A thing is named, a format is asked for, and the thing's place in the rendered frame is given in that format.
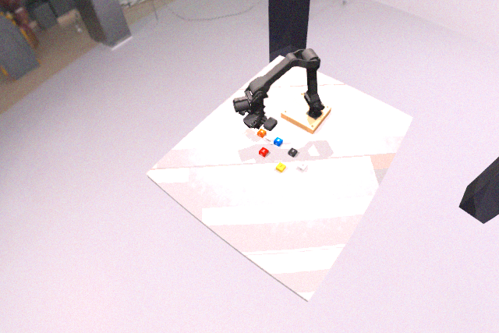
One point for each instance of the red block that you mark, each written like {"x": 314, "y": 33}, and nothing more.
{"x": 263, "y": 151}

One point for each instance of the blue block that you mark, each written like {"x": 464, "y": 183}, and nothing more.
{"x": 278, "y": 141}

